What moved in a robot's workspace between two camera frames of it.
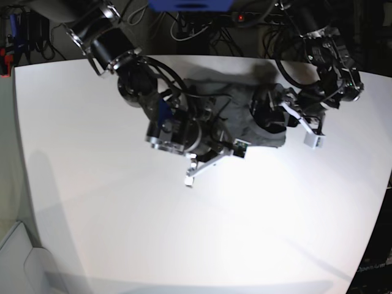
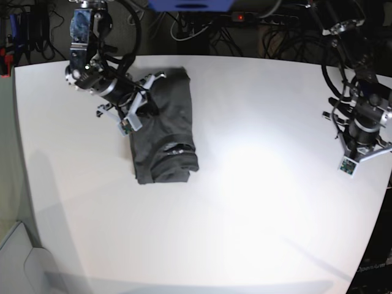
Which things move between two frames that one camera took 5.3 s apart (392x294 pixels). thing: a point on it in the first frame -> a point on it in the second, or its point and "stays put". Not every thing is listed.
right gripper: x=266 y=109 -> x=364 y=135
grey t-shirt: x=232 y=97 -> x=164 y=147
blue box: x=190 y=5 stays put
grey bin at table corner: x=26 y=266 stays put
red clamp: x=8 y=60 stays put
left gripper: x=216 y=138 -> x=129 y=97
